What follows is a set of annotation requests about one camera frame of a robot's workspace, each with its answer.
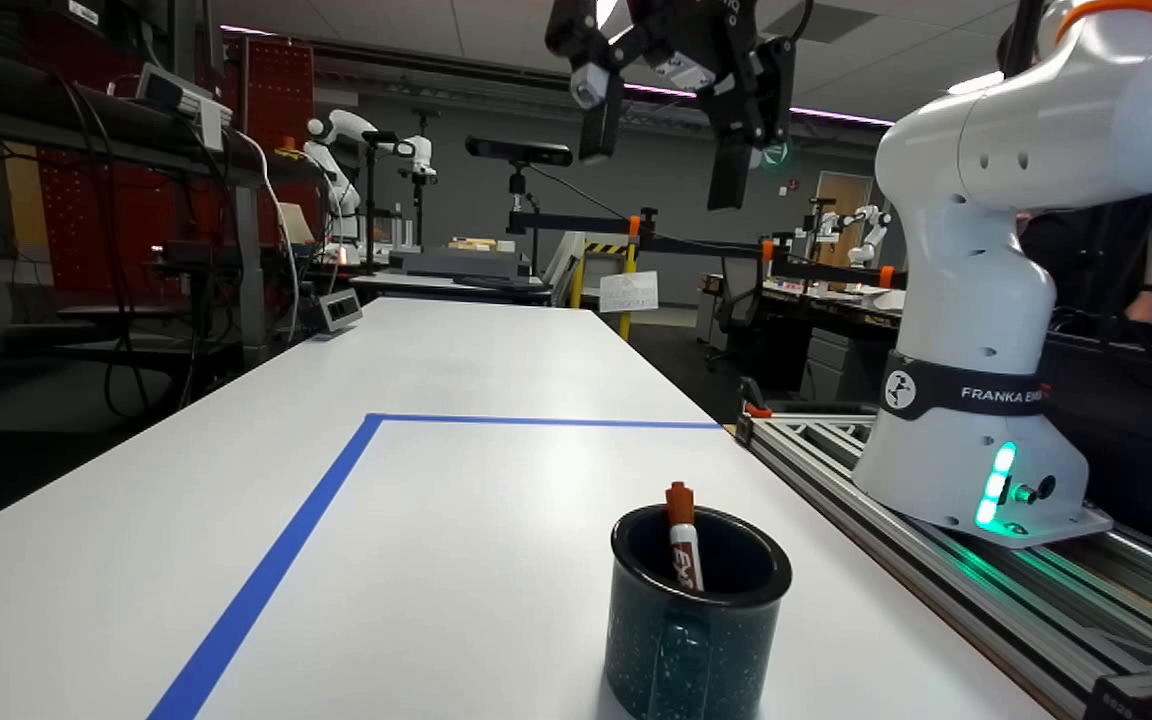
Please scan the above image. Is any dark metal shelf rack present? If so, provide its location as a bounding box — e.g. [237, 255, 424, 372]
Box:
[0, 0, 317, 405]

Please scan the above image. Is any grey ceiling vent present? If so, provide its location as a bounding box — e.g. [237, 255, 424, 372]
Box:
[789, 0, 882, 49]

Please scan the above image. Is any white paper sign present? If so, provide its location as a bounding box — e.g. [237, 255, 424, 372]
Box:
[598, 270, 664, 320]

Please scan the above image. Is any small white background robot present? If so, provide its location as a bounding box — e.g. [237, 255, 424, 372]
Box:
[792, 195, 897, 272]

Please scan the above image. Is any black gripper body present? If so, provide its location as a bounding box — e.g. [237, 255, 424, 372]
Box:
[545, 0, 796, 102]

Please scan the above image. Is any yellow black post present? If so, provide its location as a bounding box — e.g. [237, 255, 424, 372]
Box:
[617, 212, 644, 343]

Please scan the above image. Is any long blue tape strip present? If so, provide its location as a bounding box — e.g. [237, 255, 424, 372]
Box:
[148, 411, 388, 720]

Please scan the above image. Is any white marker with orange cap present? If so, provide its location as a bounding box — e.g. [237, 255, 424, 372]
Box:
[662, 478, 711, 597]

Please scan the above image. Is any black bar camera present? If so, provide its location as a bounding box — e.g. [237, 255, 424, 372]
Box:
[464, 134, 576, 174]

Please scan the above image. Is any aluminium rail frame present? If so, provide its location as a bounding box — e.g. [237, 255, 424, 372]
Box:
[732, 405, 1152, 720]

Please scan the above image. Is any black bar with orange clamps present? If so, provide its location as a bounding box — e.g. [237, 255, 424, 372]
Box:
[510, 204, 785, 265]

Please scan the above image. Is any small grey box device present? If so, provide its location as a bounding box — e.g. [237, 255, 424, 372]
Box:
[317, 285, 369, 338]

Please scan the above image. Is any dark green speckled cup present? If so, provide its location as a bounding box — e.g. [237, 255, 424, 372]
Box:
[604, 501, 796, 720]

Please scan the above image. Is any short blue tape strip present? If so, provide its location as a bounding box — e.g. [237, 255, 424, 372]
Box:
[369, 411, 726, 437]

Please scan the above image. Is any black camera tripod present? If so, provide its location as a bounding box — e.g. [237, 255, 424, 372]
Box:
[504, 166, 535, 282]

